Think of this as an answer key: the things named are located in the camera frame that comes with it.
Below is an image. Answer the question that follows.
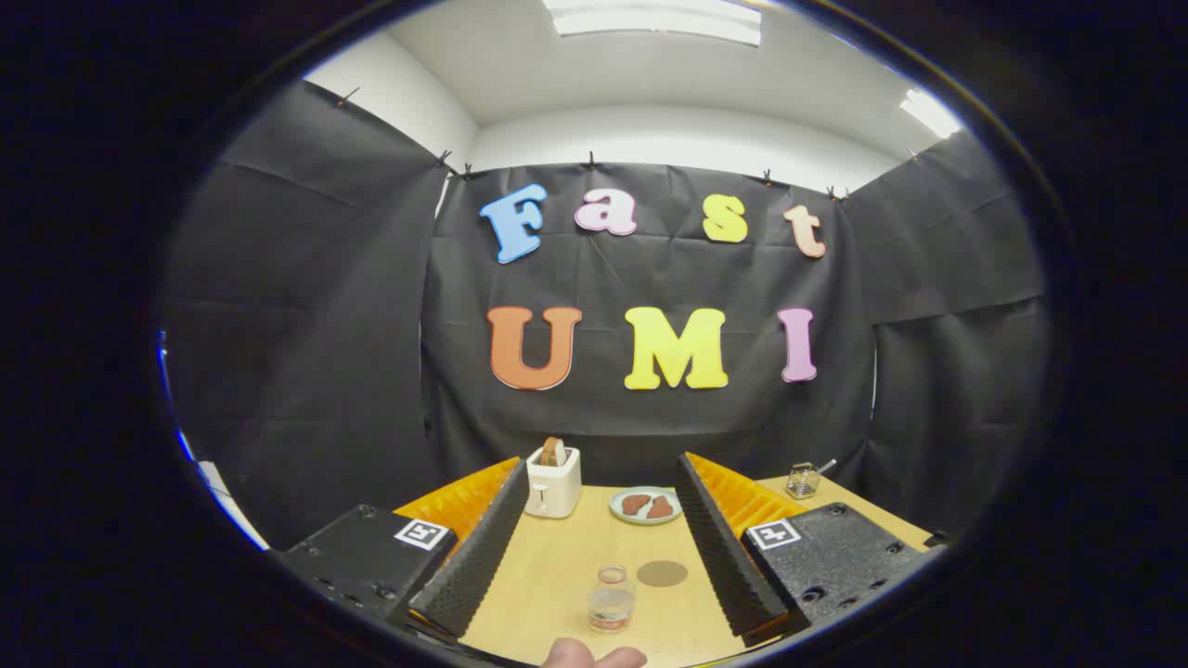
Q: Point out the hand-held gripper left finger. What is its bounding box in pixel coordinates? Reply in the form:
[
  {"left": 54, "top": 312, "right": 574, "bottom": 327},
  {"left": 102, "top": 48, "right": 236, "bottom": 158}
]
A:
[{"left": 278, "top": 455, "right": 530, "bottom": 641}]

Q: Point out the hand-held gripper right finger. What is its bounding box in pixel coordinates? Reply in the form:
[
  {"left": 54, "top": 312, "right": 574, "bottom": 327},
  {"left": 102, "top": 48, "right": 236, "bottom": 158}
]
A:
[{"left": 675, "top": 452, "right": 934, "bottom": 648}]

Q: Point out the small ceiling light panel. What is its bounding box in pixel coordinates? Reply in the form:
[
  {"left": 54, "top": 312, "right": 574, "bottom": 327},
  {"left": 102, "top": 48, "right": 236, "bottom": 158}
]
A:
[{"left": 898, "top": 88, "right": 962, "bottom": 140}]

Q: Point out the large ceiling light panel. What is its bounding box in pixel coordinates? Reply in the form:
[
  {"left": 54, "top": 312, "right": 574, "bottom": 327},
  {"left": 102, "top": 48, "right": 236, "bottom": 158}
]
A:
[{"left": 543, "top": 0, "right": 762, "bottom": 47}]

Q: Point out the pale green round plate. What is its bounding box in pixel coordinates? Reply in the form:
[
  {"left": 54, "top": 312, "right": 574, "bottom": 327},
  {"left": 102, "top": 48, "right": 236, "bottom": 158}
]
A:
[{"left": 609, "top": 486, "right": 684, "bottom": 526}]

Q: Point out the clear plastic bottle red label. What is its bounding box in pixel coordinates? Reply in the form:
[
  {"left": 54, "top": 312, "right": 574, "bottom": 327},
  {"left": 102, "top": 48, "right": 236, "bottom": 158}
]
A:
[{"left": 588, "top": 564, "right": 638, "bottom": 634}]

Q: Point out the white toaster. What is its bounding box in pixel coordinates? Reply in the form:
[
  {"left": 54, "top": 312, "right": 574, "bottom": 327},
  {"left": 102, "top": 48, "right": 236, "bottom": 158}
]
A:
[{"left": 525, "top": 446, "right": 582, "bottom": 520}]

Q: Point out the wooden table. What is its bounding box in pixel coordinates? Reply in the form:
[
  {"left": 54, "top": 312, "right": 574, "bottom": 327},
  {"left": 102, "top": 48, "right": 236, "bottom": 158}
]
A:
[{"left": 461, "top": 475, "right": 934, "bottom": 667}]

